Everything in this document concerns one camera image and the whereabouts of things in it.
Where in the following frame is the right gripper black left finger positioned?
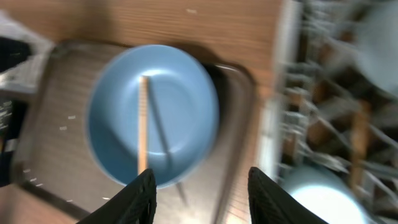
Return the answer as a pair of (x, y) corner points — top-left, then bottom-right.
(77, 169), (157, 224)

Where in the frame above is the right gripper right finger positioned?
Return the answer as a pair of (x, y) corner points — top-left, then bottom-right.
(248, 167), (327, 224)

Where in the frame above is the light blue cup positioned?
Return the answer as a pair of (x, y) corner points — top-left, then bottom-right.
(281, 166), (370, 224)

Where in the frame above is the dark blue plate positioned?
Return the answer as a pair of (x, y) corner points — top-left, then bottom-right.
(86, 45), (220, 188)

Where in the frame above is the wooden chopstick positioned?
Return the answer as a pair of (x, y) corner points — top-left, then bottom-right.
(138, 76), (149, 173)

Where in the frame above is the light blue bowl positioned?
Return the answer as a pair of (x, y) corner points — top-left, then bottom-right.
(356, 0), (397, 97)

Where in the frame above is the grey dishwasher rack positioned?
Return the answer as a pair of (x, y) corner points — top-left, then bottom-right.
(257, 0), (398, 224)

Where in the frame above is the black waste tray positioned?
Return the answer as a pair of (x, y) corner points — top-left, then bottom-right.
(1, 97), (29, 187)

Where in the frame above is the brown serving tray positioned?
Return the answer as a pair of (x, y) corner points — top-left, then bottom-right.
(12, 40), (255, 223)

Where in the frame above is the clear plastic bin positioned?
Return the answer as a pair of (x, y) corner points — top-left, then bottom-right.
(1, 10), (55, 94)

